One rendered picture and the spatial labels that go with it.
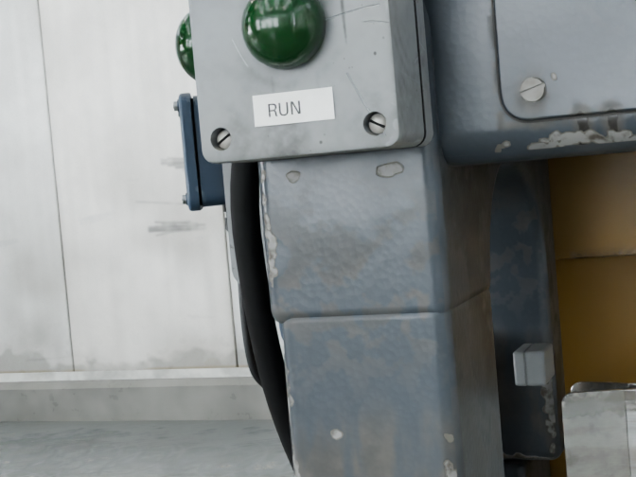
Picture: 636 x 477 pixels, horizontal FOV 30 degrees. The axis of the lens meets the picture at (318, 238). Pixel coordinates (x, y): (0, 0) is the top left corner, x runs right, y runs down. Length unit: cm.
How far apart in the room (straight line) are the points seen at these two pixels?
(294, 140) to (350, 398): 11
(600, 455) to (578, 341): 15
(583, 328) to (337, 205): 31
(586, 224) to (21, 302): 629
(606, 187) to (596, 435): 15
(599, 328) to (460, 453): 29
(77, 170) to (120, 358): 105
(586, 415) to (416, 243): 19
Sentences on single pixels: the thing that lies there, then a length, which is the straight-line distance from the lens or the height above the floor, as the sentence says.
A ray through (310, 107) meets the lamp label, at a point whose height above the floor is 126.
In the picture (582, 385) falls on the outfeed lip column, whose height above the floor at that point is 111.
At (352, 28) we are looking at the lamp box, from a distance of 41.
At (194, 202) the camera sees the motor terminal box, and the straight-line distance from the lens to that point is 92.
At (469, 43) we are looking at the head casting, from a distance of 45.
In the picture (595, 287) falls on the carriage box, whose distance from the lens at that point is 74.
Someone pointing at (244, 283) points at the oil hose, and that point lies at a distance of 50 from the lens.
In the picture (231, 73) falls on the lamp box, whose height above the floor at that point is 127.
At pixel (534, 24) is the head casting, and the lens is 45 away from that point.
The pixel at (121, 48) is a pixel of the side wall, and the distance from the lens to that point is 648.
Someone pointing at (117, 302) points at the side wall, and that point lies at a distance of 655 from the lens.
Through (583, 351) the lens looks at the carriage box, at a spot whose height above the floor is 111.
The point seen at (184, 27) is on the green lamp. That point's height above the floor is 129.
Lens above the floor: 123
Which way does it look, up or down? 3 degrees down
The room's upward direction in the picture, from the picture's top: 5 degrees counter-clockwise
